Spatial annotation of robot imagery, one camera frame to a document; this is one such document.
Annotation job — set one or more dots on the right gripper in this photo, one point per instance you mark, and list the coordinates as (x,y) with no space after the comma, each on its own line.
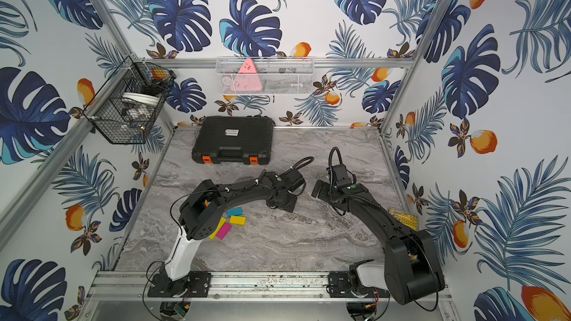
(325,186)

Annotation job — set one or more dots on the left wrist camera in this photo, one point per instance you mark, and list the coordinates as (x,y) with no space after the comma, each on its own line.
(293,179)

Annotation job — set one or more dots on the long yellow block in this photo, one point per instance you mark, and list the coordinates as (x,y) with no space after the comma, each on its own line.
(221,223)

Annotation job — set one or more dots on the black wire basket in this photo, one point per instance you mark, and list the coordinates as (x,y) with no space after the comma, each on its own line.
(122,122)

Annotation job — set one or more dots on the teal block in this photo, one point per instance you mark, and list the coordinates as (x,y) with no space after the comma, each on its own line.
(235,212)

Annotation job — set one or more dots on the magenta block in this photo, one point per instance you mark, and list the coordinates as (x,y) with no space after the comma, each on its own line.
(223,231)

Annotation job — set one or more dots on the yellow screwdriver bit set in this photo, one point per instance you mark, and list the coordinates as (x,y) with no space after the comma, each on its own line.
(407,219)

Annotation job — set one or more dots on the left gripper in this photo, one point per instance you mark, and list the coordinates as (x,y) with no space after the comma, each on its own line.
(285,200)

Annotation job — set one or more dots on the black plastic tool case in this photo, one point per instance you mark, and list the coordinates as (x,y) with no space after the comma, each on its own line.
(246,140)

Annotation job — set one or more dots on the white roll in basket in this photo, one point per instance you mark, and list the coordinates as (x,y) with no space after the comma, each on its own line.
(141,99)

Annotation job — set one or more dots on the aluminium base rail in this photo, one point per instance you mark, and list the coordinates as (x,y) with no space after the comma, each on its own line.
(233,287)

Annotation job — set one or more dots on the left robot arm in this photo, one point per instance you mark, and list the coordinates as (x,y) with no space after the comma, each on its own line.
(201,212)

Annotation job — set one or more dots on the pink triangle item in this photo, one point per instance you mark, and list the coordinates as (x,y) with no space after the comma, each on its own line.
(247,79)

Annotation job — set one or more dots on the short yellow block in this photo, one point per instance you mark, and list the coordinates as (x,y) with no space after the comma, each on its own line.
(237,220)

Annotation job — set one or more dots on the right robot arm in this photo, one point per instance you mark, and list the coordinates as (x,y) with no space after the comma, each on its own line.
(411,268)

